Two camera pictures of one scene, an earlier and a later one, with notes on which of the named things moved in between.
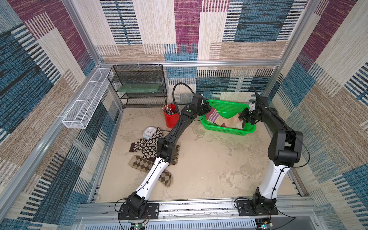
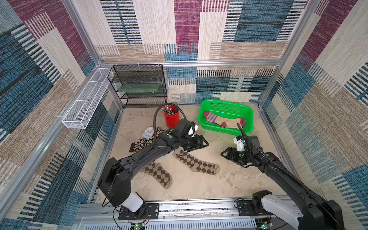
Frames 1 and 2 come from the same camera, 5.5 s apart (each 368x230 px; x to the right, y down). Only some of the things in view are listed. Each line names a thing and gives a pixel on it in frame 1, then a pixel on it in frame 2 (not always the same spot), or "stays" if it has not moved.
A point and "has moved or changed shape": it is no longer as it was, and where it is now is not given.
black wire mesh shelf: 143,85 stays
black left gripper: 207,105 → 197,139
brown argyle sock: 145,165 stays
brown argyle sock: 175,158 has moved or changed shape
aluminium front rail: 293,214 stays
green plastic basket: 224,108 stays
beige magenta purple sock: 233,121 has moved or changed shape
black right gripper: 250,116 → 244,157
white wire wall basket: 79,114 stays
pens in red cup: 168,109 stays
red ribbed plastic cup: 172,116 stays
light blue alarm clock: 148,132 stays
